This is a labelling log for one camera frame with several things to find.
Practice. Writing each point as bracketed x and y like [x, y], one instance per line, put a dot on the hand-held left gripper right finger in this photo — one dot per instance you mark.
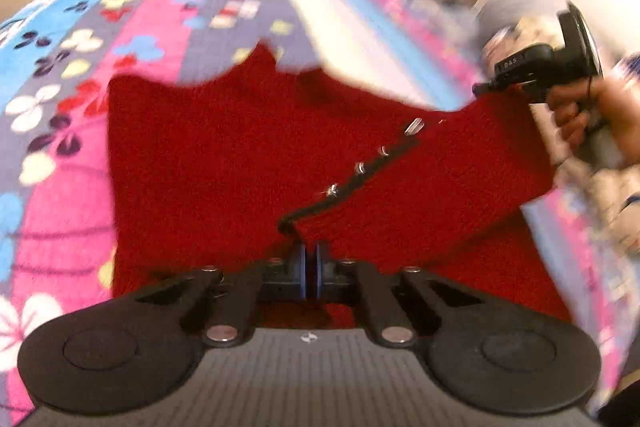
[321, 269]

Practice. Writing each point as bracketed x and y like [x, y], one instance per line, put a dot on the grey pillow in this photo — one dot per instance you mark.
[520, 12]

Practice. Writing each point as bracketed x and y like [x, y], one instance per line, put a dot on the floral striped blanket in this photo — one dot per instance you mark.
[165, 17]

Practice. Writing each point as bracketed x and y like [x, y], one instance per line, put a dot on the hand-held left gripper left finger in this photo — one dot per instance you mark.
[300, 269]

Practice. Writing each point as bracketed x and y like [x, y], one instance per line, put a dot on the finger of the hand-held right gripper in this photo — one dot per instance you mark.
[487, 88]

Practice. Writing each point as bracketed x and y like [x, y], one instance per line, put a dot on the red knit sweater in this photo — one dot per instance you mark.
[225, 167]

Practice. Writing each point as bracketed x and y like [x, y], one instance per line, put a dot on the cream star print quilt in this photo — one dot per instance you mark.
[600, 202]

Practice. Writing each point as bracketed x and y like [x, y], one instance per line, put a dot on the person's right hand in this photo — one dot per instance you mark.
[615, 112]

